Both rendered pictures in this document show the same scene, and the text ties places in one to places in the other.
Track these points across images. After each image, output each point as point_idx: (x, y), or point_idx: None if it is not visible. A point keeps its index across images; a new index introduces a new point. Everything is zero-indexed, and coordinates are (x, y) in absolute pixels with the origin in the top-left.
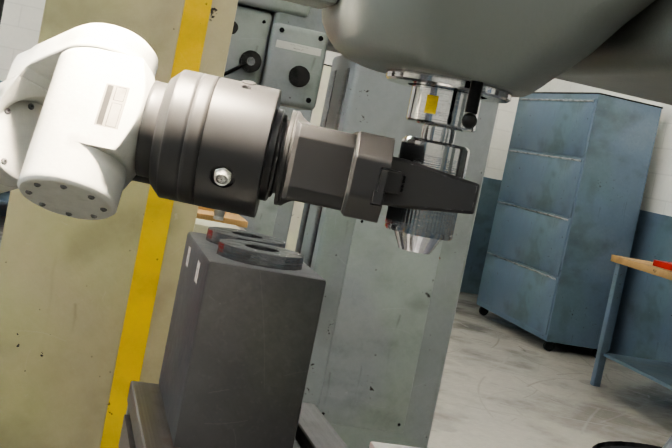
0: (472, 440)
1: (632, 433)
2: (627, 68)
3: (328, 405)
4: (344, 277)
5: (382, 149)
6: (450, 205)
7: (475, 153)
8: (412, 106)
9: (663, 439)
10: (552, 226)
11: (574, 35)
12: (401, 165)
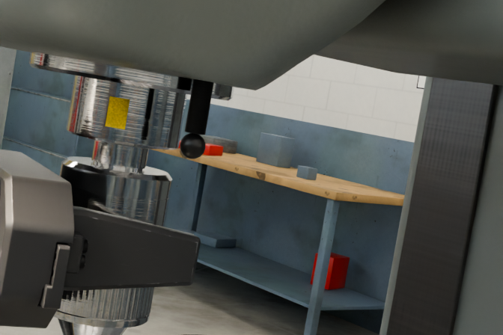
0: (6, 332)
1: (153, 300)
2: (382, 42)
3: None
4: None
5: (54, 208)
6: (158, 277)
7: (2, 54)
8: (81, 114)
9: (180, 302)
10: (65, 110)
11: (355, 7)
12: (77, 221)
